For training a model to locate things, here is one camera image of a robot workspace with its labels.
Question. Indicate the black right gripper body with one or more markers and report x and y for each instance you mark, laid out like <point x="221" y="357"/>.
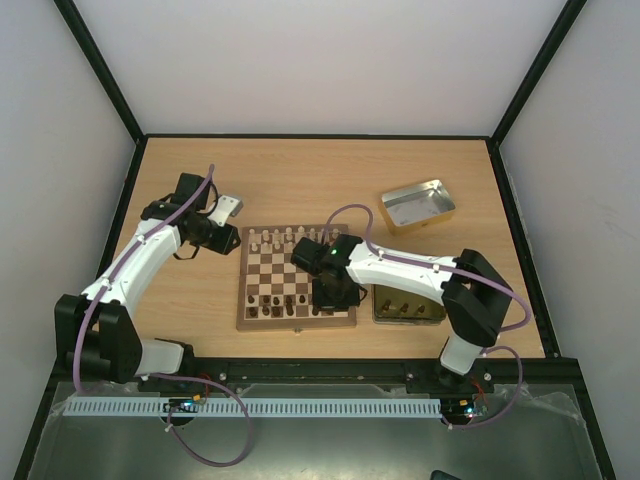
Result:
<point x="335" y="296"/>

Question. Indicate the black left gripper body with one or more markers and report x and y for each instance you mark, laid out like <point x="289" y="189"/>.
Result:
<point x="203" y="239"/>

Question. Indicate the gold tin tray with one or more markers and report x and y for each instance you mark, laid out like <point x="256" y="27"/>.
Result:
<point x="397" y="307"/>

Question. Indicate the wooden chessboard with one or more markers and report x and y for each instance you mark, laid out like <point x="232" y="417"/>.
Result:
<point x="266" y="269"/>

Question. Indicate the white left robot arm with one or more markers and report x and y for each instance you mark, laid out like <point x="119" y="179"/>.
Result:
<point x="95" y="331"/>

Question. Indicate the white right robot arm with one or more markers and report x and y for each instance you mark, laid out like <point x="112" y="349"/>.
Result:
<point x="474" y="296"/>

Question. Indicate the silver tin lid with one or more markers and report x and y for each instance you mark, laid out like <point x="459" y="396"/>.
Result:
<point x="416" y="206"/>

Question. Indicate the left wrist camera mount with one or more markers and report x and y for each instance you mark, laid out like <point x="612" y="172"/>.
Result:
<point x="226" y="207"/>

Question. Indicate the white slotted cable duct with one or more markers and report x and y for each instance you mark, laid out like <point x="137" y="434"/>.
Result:
<point x="254" y="407"/>

